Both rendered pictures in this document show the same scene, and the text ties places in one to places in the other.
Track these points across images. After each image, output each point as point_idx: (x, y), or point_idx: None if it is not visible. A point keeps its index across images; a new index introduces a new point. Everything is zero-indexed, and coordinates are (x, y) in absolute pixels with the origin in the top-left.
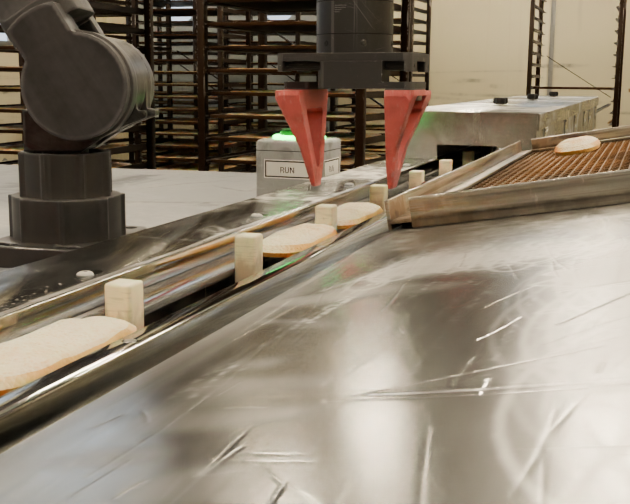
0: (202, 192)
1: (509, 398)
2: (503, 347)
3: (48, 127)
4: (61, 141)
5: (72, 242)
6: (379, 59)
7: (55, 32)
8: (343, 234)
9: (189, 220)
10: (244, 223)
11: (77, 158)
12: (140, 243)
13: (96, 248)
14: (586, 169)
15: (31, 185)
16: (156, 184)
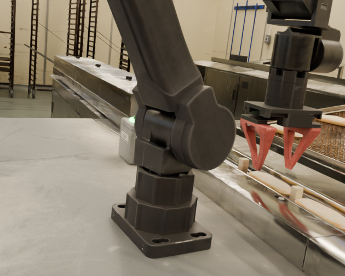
0: (45, 143)
1: None
2: None
3: (197, 164)
4: (180, 167)
5: (189, 228)
6: (312, 114)
7: (210, 105)
8: None
9: (275, 211)
10: (299, 208)
11: (193, 177)
12: (340, 245)
13: None
14: None
15: (166, 197)
16: None
